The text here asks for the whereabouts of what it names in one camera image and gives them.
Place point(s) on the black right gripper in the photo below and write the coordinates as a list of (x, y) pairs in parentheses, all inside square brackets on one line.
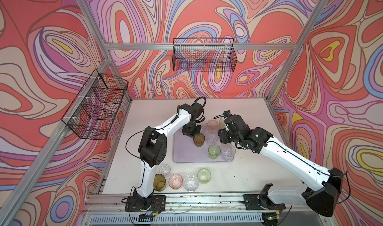
[(222, 136)]

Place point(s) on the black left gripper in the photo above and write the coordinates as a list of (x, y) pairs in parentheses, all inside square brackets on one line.
[(186, 133)]

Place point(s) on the olive brown glass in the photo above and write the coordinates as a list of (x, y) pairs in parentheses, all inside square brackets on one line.
[(199, 140)]

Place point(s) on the pink dimpled cup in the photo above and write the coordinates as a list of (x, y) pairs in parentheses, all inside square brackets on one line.
[(212, 126)]

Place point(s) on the clear faceted glass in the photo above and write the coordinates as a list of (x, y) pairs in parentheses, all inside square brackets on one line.
[(228, 152)]

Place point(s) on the clear textured glass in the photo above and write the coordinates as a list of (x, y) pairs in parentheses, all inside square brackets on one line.
[(212, 136)]

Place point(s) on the bright green glass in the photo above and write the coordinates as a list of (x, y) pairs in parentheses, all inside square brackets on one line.
[(214, 151)]

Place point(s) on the pale green dimpled cup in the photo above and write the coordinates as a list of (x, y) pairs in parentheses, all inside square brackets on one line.
[(221, 123)]

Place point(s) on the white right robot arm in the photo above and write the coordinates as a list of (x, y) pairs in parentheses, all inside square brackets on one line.
[(320, 187)]

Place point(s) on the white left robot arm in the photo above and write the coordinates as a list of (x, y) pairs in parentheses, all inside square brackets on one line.
[(153, 148)]

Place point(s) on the lilac plastic tray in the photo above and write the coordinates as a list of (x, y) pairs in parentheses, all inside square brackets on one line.
[(185, 151)]

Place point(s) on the light green dimpled cup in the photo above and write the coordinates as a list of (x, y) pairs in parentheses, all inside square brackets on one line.
[(204, 175)]

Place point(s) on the small clear glass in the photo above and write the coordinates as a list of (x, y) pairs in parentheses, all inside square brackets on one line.
[(165, 169)]

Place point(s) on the clear ribbed glass front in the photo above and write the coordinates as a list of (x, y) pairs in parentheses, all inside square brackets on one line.
[(191, 182)]

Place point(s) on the pink clear glass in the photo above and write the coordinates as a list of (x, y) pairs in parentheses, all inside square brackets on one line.
[(175, 181)]

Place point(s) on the large olive green glass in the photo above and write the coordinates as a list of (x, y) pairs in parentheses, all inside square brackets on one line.
[(159, 182)]

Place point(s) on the aluminium front rail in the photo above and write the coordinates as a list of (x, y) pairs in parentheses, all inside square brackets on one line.
[(204, 202)]

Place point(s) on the black wire basket back wall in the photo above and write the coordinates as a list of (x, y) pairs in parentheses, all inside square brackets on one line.
[(204, 54)]

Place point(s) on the black wire basket wall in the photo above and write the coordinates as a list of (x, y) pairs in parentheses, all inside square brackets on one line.
[(204, 54), (95, 107)]

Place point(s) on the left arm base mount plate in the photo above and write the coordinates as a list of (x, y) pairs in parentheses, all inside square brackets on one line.
[(155, 203)]

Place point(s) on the black wire basket left wall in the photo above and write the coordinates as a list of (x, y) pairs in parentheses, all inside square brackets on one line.
[(95, 107)]

